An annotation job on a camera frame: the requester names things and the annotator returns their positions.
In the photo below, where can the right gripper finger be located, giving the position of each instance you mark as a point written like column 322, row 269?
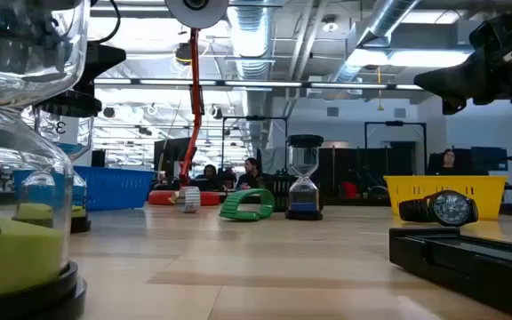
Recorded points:
column 456, row 77
column 452, row 106

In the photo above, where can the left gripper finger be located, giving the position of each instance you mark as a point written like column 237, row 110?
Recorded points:
column 102, row 60

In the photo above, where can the black wristwatch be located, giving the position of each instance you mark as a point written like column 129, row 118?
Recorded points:
column 451, row 208

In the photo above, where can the blue sand hourglass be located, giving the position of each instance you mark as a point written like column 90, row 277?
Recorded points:
column 304, row 209

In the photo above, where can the person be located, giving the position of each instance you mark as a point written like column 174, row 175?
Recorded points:
column 209, row 175
column 250, row 173
column 449, row 162

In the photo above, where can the dark desk monitor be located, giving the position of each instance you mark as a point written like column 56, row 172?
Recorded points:
column 489, row 157

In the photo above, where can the red desk lamp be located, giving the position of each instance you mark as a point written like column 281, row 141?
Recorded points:
column 195, row 66

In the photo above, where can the yellow plastic basket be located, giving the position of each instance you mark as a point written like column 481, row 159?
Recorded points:
column 407, row 191

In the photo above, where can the black computer monitor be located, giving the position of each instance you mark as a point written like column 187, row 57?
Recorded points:
column 167, row 153

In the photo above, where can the blue plastic basket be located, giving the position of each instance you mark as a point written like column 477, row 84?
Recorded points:
column 114, row 189

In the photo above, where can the red bag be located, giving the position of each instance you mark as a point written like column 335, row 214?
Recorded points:
column 349, row 190

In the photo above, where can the black plastic basket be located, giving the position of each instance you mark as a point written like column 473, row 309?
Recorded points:
column 280, row 191

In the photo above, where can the black metal frame stand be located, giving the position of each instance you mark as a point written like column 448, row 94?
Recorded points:
column 394, row 123

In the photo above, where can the smooth silver ventilation duct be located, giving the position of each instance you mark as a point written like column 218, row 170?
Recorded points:
column 389, row 13

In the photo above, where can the corrugated silver ventilation duct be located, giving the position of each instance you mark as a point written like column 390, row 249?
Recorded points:
column 251, row 40

